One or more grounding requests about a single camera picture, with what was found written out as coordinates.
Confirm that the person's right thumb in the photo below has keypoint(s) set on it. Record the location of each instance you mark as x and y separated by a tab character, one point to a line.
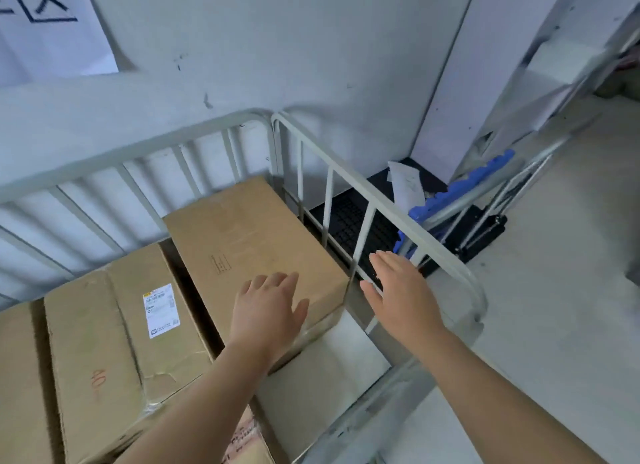
370	293

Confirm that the cardboard box with red print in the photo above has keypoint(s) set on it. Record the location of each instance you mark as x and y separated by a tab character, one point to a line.
245	441

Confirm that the cardboard box with white label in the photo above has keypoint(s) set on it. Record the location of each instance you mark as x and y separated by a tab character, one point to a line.
125	338

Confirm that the grey metal trolley frame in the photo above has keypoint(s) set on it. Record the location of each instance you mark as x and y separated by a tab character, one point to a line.
500	199

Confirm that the person's left little finger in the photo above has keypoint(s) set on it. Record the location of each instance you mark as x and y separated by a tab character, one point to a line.
246	289

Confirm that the blue plastic pallet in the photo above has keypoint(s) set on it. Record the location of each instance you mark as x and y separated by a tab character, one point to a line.
465	186

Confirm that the worn brown cardboard box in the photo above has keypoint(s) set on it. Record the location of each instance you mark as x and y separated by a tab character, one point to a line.
22	388

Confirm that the person's left thumb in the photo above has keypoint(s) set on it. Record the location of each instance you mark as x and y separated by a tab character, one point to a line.
301	315

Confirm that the person's left forearm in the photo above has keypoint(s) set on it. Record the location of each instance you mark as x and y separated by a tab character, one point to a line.
200	408

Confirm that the person's left hand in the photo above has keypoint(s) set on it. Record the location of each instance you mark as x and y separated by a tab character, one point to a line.
262	319

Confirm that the black plastic pallet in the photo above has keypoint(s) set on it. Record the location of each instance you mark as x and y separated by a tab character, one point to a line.
350	219

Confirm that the white paper wall sign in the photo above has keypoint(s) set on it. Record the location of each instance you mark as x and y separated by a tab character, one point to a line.
50	24

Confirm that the person's right hand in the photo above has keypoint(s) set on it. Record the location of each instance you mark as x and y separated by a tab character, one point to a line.
402	304

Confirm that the plain brown cardboard box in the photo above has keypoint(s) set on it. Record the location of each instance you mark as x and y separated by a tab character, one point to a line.
255	249

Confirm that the grey metal cage cart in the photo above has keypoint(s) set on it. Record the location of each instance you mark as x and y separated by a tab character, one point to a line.
320	179

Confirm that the person's right forearm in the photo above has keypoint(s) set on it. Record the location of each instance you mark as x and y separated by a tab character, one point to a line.
500	408

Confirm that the white paper sheet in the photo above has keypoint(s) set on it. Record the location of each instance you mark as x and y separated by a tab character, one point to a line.
407	186

